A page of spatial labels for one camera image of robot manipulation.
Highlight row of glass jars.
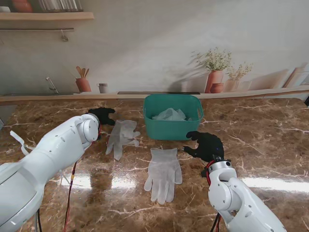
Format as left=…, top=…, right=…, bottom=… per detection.
left=38, top=0, right=84, bottom=13

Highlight long wooden ledge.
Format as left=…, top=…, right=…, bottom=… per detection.
left=0, top=85, right=309, bottom=106

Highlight red black left arm cables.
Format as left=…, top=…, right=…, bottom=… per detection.
left=36, top=120, right=102, bottom=232

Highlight wooden wall shelf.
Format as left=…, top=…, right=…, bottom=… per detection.
left=0, top=12, right=94, bottom=21

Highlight terracotta pot on shelf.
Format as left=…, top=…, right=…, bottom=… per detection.
left=12, top=0, right=33, bottom=13

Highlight teal plastic basket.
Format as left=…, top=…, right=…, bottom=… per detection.
left=142, top=94, right=204, bottom=142

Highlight metal wall rail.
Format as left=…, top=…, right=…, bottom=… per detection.
left=0, top=28, right=74, bottom=31

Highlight white zip tie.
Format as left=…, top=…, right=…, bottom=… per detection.
left=10, top=130, right=33, bottom=155

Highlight leaning wooden board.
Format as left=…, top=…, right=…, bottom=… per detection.
left=282, top=66, right=309, bottom=88

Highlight red black arm cables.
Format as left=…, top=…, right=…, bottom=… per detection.
left=204, top=160, right=223, bottom=232
left=36, top=120, right=102, bottom=232

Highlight glass vase with flowers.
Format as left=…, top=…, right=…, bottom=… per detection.
left=224, top=62, right=253, bottom=92

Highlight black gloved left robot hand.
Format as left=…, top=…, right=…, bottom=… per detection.
left=88, top=107, right=116, bottom=126

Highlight tall terracotta vase with plant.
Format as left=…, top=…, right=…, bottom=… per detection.
left=190, top=47, right=232, bottom=94

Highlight small round terracotta pot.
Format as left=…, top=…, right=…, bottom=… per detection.
left=210, top=83, right=225, bottom=94

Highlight metal faucet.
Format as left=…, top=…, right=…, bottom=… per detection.
left=45, top=76, right=59, bottom=94

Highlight red black right arm cables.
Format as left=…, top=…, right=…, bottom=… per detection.
left=204, top=160, right=223, bottom=232

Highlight terracotta utensil pot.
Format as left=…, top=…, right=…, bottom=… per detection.
left=75, top=66, right=92, bottom=93

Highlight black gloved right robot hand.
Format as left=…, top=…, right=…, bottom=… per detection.
left=182, top=131, right=225, bottom=163

